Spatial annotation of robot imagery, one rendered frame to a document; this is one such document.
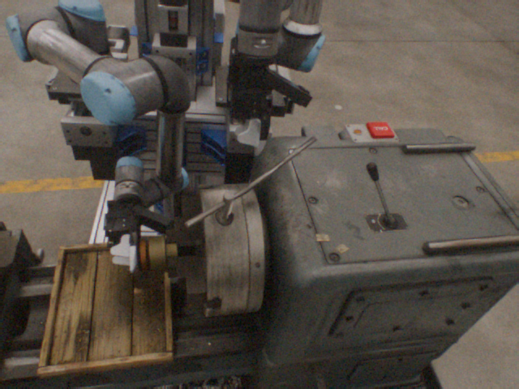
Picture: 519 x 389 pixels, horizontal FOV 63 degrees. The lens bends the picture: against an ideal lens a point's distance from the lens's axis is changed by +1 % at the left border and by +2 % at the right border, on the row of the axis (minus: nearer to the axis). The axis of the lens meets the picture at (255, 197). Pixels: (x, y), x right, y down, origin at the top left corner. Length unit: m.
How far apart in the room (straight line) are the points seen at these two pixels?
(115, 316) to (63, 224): 1.46
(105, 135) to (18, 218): 1.40
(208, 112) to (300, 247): 0.74
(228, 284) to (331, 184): 0.33
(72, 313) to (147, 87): 0.61
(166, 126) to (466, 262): 0.76
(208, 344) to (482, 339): 1.71
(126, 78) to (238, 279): 0.49
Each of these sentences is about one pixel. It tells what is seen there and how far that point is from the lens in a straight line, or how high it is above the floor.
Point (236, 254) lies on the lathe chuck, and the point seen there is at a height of 1.20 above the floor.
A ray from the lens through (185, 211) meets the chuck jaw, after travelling 0.98.
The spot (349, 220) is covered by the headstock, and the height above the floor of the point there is 1.26.
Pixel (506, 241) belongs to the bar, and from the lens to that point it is 1.04.
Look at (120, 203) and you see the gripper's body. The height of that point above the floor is 1.09.
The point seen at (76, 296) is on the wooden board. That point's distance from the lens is 1.23.
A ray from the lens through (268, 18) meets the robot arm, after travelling 0.79.
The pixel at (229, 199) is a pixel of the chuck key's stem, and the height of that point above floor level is 1.32.
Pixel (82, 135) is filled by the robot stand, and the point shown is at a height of 1.07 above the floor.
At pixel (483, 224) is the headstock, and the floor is 1.26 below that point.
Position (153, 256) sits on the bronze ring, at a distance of 0.99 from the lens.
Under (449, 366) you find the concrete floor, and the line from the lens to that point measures 2.38.
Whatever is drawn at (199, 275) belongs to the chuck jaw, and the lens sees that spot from 0.96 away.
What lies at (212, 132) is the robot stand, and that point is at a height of 1.03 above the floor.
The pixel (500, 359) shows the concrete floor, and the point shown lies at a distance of 2.55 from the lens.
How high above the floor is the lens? 1.91
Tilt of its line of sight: 46 degrees down
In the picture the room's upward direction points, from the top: 10 degrees clockwise
